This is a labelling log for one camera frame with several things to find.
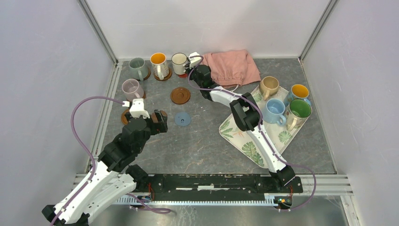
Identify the dark brown wooden coaster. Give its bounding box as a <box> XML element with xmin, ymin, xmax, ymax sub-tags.
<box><xmin>151</xmin><ymin>109</ymin><xmax>168</xmax><ymax>123</ymax></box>

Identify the white mug black rim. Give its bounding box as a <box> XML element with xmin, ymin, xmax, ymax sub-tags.
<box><xmin>171</xmin><ymin>53</ymin><xmax>188</xmax><ymax>77</ymax></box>

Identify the lilac ceramic mug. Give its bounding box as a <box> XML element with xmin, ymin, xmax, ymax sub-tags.
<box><xmin>121</xmin><ymin>79</ymin><xmax>145</xmax><ymax>101</ymax></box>

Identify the white mug orange inside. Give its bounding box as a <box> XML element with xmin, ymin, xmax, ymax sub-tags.
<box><xmin>150</xmin><ymin>53</ymin><xmax>170</xmax><ymax>80</ymax></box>

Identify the grey green ceramic mug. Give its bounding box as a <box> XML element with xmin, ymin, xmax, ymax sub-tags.
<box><xmin>128</xmin><ymin>57</ymin><xmax>151</xmax><ymax>81</ymax></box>

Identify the beige ceramic mug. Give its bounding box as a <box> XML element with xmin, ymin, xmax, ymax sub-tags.
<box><xmin>259</xmin><ymin>76</ymin><xmax>279</xmax><ymax>101</ymax></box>

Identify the light blue ceramic mug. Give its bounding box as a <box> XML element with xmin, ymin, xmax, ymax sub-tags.
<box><xmin>262</xmin><ymin>98</ymin><xmax>287</xmax><ymax>126</ymax></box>

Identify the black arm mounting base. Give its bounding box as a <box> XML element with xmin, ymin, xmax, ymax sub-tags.
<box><xmin>126</xmin><ymin>165</ymin><xmax>303</xmax><ymax>202</ymax></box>

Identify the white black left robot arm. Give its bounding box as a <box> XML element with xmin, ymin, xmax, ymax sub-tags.
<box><xmin>41</xmin><ymin>110</ymin><xmax>168</xmax><ymax>226</ymax></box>

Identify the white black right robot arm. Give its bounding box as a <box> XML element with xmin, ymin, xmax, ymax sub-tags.
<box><xmin>184</xmin><ymin>63</ymin><xmax>295</xmax><ymax>192</ymax></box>

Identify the red round coaster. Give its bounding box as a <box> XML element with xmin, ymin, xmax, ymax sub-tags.
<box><xmin>178</xmin><ymin>73</ymin><xmax>188</xmax><ymax>78</ymax></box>

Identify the light blue round coaster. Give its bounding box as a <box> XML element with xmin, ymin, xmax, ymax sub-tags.
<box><xmin>175</xmin><ymin>112</ymin><xmax>192</xmax><ymax>127</ymax></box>

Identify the pink folded cloth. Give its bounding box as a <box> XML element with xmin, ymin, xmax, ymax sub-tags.
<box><xmin>202</xmin><ymin>49</ymin><xmax>261</xmax><ymax>87</ymax></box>

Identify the blue butterfly mug orange inside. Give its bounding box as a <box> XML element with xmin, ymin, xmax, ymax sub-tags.
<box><xmin>283</xmin><ymin>84</ymin><xmax>311</xmax><ymax>106</ymax></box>

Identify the floral mug green inside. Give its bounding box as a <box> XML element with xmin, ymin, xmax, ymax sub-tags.
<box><xmin>284</xmin><ymin>99</ymin><xmax>312</xmax><ymax>131</ymax></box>

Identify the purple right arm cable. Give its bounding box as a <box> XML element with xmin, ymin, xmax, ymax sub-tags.
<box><xmin>187</xmin><ymin>55</ymin><xmax>318</xmax><ymax>213</ymax></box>

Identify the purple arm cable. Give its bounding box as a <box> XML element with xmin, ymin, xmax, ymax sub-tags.
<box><xmin>187</xmin><ymin>55</ymin><xmax>318</xmax><ymax>213</ymax></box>
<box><xmin>49</xmin><ymin>96</ymin><xmax>173</xmax><ymax>226</ymax></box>

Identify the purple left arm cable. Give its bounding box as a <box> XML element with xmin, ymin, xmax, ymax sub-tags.
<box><xmin>49</xmin><ymin>96</ymin><xmax>173</xmax><ymax>226</ymax></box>

